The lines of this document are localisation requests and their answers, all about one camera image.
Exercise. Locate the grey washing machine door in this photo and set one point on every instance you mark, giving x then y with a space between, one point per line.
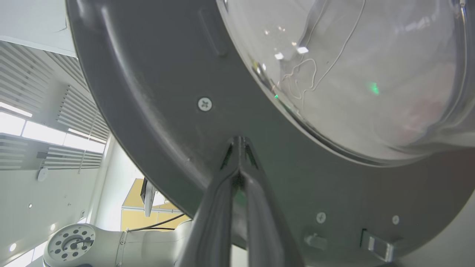
297 111

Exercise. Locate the yellow partition panel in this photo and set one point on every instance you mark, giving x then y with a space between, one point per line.
139 217

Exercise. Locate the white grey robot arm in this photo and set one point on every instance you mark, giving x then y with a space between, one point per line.
111 246

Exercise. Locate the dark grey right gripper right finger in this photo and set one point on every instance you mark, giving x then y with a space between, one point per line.
267 226

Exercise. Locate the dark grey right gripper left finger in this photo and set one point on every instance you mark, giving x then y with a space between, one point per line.
213 222

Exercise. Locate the round white ceiling sensor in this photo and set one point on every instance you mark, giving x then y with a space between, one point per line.
42 174

